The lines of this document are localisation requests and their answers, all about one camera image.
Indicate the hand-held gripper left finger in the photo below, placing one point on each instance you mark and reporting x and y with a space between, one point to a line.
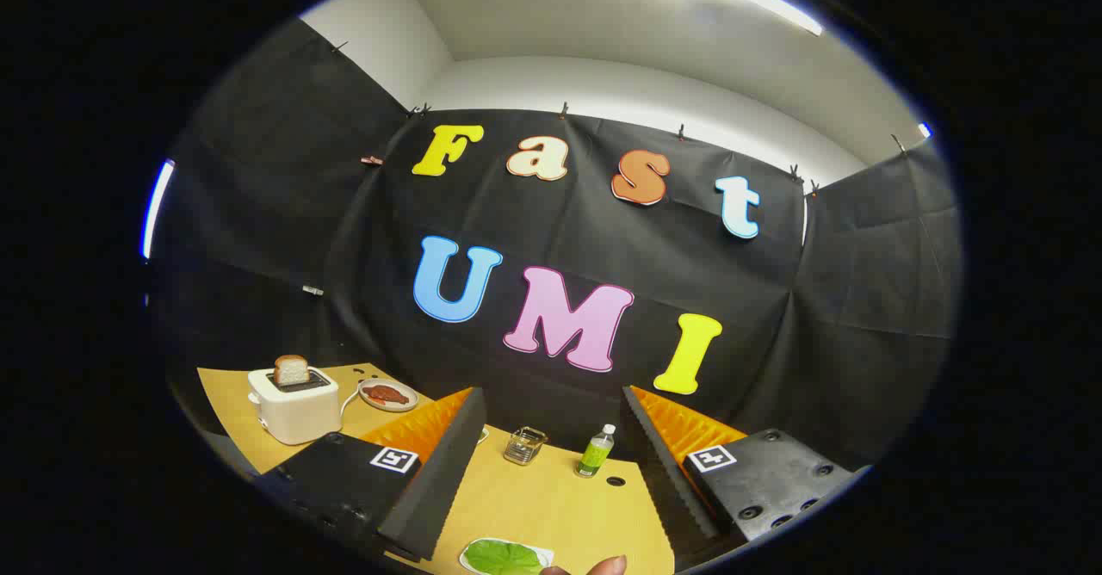
439 480

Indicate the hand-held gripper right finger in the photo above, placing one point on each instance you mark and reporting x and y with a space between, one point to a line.
667 472

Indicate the green lettuce leaf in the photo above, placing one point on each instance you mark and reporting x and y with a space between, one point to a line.
504 558

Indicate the toast bread slice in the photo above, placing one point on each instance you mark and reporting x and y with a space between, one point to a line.
291 371

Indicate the green label plastic bottle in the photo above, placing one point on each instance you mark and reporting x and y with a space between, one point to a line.
594 454

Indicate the beige round plate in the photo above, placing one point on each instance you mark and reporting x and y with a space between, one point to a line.
411 399

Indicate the brown meat slice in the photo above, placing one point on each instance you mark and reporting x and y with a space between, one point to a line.
386 394

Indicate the white leaf-shaped plate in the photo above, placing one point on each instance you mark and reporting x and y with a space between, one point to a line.
548 553

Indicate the white toaster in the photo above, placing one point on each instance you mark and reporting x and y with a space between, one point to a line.
297 411

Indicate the black backdrop cloth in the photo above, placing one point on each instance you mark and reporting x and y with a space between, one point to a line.
560 231

